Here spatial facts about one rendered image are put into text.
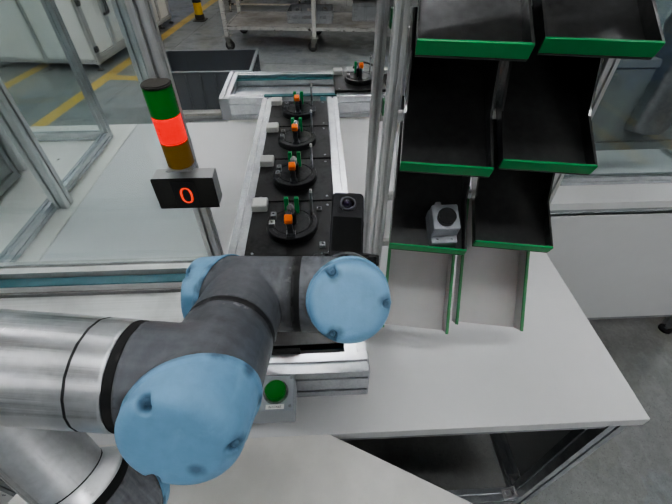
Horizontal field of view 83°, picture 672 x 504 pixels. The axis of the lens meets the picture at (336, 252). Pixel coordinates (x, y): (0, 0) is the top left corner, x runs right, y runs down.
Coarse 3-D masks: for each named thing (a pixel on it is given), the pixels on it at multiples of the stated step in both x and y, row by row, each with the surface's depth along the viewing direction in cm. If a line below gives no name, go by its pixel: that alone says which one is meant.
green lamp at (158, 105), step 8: (168, 88) 64; (144, 96) 64; (152, 96) 64; (160, 96) 64; (168, 96) 65; (152, 104) 65; (160, 104) 65; (168, 104) 65; (176, 104) 67; (152, 112) 66; (160, 112) 66; (168, 112) 66; (176, 112) 67
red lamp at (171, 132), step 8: (152, 120) 68; (160, 120) 67; (168, 120) 67; (176, 120) 68; (160, 128) 68; (168, 128) 68; (176, 128) 68; (184, 128) 71; (160, 136) 69; (168, 136) 69; (176, 136) 69; (184, 136) 71; (168, 144) 70; (176, 144) 70
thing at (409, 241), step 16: (400, 128) 69; (400, 144) 67; (400, 176) 73; (416, 176) 73; (432, 176) 73; (448, 176) 73; (464, 176) 70; (400, 192) 72; (416, 192) 72; (432, 192) 72; (448, 192) 71; (464, 192) 69; (400, 208) 71; (416, 208) 71; (464, 208) 68; (400, 224) 70; (416, 224) 69; (464, 224) 67; (400, 240) 68; (416, 240) 68; (464, 240) 66
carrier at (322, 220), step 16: (256, 208) 110; (272, 208) 112; (288, 208) 100; (304, 208) 109; (256, 224) 107; (272, 224) 102; (304, 224) 104; (320, 224) 107; (256, 240) 102; (272, 240) 102; (288, 240) 100; (304, 240) 101; (320, 240) 102
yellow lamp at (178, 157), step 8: (184, 144) 71; (168, 152) 71; (176, 152) 71; (184, 152) 72; (168, 160) 72; (176, 160) 72; (184, 160) 73; (192, 160) 74; (176, 168) 73; (184, 168) 74
